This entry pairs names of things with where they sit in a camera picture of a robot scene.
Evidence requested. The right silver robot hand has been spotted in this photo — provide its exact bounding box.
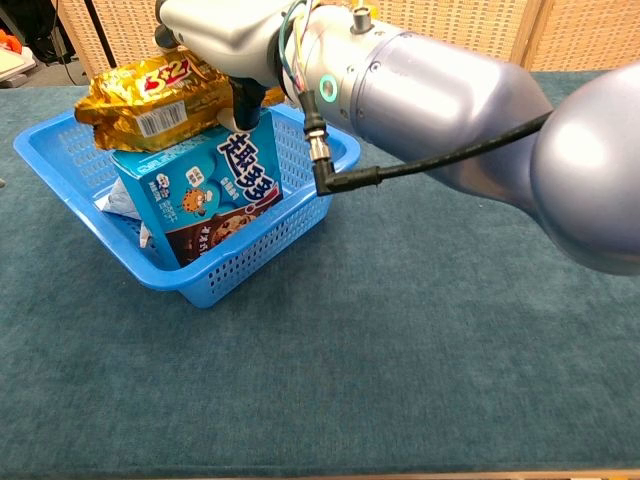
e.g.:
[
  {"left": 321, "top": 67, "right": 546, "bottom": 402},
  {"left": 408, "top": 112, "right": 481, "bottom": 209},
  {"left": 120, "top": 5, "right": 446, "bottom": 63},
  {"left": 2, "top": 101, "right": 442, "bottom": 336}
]
[{"left": 153, "top": 0, "right": 296, "bottom": 134}]

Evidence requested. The blue cookie box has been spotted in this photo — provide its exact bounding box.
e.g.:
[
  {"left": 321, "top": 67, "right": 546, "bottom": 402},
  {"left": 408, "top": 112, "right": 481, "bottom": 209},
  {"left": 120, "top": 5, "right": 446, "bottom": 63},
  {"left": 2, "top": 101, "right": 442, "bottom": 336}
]
[{"left": 110, "top": 110, "right": 284, "bottom": 269}]

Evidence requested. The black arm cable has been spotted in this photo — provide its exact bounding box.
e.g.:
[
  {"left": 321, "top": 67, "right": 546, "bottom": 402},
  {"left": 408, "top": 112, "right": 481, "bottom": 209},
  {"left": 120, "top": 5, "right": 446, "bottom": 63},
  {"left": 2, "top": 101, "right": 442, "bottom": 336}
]
[{"left": 302, "top": 87, "right": 554, "bottom": 197}]

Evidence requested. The white snack packet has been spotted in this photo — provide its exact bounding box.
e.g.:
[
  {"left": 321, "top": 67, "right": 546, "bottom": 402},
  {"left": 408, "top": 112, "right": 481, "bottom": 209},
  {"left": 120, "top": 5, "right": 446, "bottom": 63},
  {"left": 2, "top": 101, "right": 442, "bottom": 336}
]
[{"left": 97, "top": 179, "right": 157, "bottom": 250}]

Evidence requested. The blue perforated plastic basket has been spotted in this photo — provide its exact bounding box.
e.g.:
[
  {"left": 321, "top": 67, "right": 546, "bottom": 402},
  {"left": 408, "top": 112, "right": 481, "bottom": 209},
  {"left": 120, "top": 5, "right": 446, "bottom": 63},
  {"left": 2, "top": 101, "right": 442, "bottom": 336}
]
[{"left": 13, "top": 103, "right": 361, "bottom": 309}]

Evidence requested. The teal table cloth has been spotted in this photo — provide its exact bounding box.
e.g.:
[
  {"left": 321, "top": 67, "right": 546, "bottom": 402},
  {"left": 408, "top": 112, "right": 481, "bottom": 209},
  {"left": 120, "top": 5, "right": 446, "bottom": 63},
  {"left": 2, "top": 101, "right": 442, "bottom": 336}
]
[{"left": 0, "top": 69, "right": 640, "bottom": 476}]

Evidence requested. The gold cracker packet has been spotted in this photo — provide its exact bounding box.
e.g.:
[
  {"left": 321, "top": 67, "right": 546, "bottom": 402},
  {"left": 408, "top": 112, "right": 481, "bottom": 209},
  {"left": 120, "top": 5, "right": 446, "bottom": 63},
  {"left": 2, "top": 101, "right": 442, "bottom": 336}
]
[{"left": 74, "top": 55, "right": 284, "bottom": 154}]

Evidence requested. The wicker folding screen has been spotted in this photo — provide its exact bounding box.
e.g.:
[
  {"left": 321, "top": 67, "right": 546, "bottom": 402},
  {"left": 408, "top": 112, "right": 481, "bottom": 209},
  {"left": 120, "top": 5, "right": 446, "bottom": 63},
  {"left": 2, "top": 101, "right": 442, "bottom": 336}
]
[{"left": 52, "top": 0, "right": 640, "bottom": 76}]

